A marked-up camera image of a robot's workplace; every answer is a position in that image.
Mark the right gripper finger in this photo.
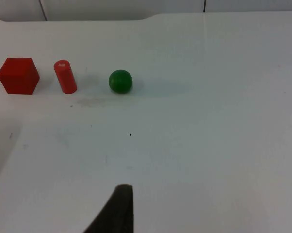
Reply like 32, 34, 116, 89
82, 184, 135, 233

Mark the red cylinder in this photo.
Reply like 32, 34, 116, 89
53, 59, 78, 94

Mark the green ball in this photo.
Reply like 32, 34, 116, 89
108, 69, 133, 94

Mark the red cube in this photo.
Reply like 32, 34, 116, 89
0, 57, 41, 95

